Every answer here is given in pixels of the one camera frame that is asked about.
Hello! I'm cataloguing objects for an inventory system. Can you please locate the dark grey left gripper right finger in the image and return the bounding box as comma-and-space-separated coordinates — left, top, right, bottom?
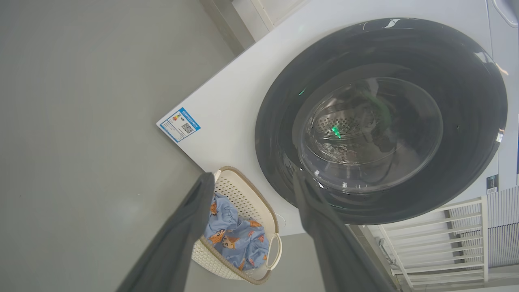
292, 170, 396, 292

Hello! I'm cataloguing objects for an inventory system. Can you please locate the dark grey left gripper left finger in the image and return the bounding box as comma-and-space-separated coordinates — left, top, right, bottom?
117, 172, 215, 292

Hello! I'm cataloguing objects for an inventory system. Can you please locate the blue cartoon print garment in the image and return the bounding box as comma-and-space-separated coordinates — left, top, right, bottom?
215, 219, 270, 271
203, 193, 244, 248

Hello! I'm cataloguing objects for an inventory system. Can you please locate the black round glass washer door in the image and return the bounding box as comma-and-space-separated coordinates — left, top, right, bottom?
255, 17, 508, 225

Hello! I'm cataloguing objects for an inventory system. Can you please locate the white washing machine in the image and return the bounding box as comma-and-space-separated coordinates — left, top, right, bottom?
156, 0, 519, 236

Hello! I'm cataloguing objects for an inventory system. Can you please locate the cream perforated laundry basket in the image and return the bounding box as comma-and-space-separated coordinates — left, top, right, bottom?
191, 166, 283, 285

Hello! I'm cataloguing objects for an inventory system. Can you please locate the white metal railing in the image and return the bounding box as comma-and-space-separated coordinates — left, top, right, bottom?
379, 197, 489, 289

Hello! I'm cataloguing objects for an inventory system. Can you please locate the blue white energy label sticker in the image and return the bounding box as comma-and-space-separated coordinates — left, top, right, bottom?
157, 107, 201, 143

